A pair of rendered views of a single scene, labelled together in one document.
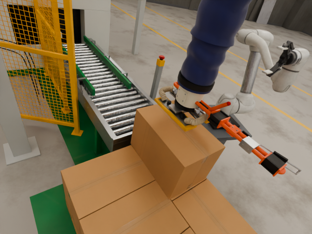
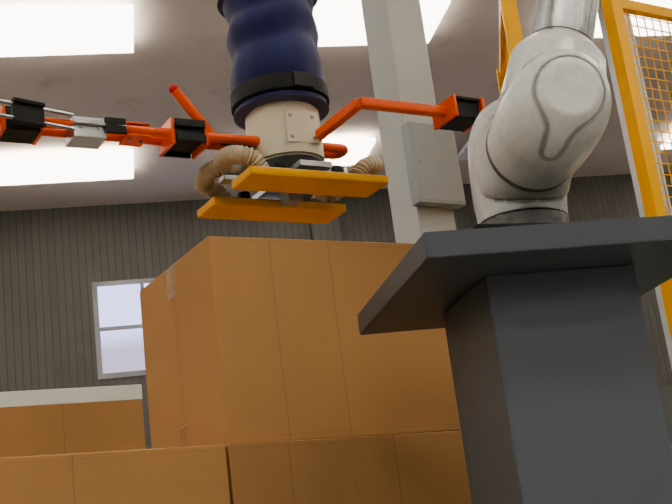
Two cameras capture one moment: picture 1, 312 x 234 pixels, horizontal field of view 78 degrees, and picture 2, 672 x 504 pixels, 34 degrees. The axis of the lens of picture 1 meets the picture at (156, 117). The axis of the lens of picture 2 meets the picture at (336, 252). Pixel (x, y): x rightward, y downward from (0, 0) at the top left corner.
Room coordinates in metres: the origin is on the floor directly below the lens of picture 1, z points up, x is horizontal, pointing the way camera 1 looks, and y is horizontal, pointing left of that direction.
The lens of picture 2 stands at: (1.70, -2.46, 0.31)
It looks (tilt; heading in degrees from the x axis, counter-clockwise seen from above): 16 degrees up; 103
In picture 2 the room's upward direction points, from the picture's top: 7 degrees counter-clockwise
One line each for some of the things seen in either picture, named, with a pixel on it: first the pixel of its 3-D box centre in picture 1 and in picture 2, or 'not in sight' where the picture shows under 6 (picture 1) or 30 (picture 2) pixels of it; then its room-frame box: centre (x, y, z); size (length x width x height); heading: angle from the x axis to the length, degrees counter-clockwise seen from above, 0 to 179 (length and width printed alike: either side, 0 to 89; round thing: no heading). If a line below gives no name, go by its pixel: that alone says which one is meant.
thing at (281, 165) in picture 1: (272, 164); (18, 125); (0.67, -0.59, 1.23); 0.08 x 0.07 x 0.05; 44
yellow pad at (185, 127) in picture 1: (174, 110); (272, 204); (1.04, -0.11, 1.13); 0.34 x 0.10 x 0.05; 44
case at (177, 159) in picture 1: (172, 145); (310, 357); (1.10, -0.19, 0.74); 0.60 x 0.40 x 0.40; 43
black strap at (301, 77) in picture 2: (196, 79); (280, 100); (1.11, -0.18, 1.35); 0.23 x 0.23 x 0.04
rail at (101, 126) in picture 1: (72, 81); not in sight; (1.97, 1.12, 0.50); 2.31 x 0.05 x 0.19; 45
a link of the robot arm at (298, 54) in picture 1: (290, 57); not in sight; (1.23, -0.68, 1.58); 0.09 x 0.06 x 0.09; 44
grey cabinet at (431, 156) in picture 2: not in sight; (433, 165); (1.26, 1.24, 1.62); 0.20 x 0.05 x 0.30; 45
